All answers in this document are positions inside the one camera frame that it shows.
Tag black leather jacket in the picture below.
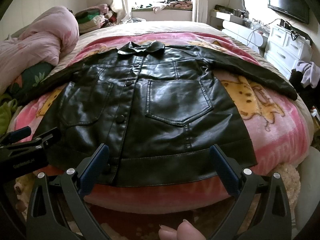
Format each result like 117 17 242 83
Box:
35 42 297 187

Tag stack of folded clothes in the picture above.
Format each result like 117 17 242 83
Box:
74 4 117 34

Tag clothes pile on windowsill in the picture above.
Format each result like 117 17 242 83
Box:
132 0 193 14

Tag right hand fingertips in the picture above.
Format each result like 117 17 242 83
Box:
158 219 206 240

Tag green floral pillow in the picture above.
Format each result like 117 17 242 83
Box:
1 62 55 105

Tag pink rolled comforter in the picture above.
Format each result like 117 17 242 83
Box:
1 6 79 94

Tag lilac garment on chair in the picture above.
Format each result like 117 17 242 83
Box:
296 61 320 88

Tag white drawer dresser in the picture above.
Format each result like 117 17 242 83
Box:
264 25 313 79

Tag white desk with clutter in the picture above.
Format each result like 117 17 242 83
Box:
209 0 267 56

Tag black wall television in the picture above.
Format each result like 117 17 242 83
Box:
267 0 310 24

